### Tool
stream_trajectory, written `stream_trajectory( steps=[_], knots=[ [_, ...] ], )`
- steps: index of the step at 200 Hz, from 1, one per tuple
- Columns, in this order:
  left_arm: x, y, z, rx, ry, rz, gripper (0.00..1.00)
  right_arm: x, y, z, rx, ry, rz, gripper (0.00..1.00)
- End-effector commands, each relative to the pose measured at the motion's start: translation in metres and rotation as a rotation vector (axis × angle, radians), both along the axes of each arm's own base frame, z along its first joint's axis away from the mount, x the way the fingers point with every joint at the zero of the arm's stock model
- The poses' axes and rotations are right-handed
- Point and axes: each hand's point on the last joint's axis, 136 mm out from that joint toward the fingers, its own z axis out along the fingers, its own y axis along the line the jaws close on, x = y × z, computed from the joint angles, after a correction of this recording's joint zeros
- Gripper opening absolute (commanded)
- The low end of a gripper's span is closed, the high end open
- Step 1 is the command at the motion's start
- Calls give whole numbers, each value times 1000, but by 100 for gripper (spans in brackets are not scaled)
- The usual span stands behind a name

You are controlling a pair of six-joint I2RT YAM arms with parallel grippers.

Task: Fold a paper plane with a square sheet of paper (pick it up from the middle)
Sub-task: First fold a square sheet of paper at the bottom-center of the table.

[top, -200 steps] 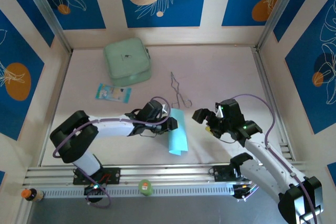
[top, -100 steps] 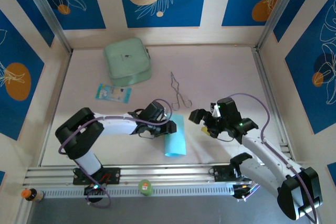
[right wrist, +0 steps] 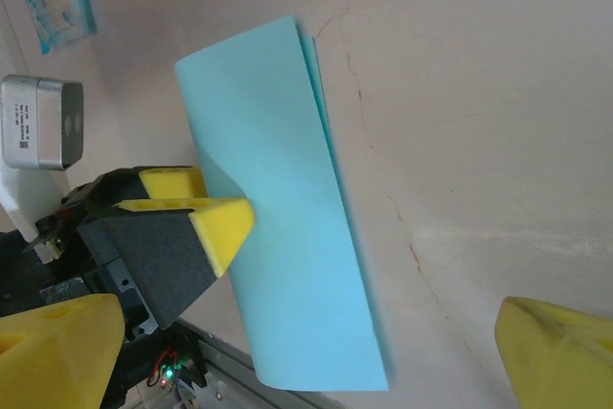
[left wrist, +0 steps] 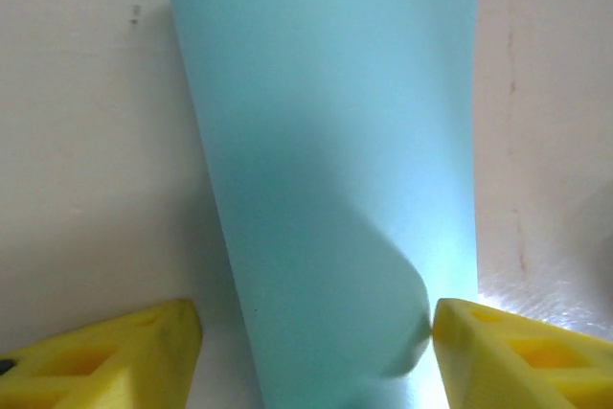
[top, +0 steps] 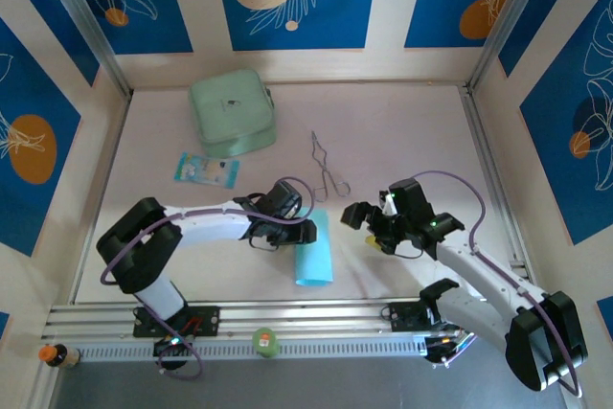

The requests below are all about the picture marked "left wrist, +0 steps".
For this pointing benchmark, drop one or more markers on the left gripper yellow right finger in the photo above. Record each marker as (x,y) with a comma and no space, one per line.
(517,366)

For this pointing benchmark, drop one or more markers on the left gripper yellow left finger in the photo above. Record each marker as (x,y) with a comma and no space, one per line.
(96,361)

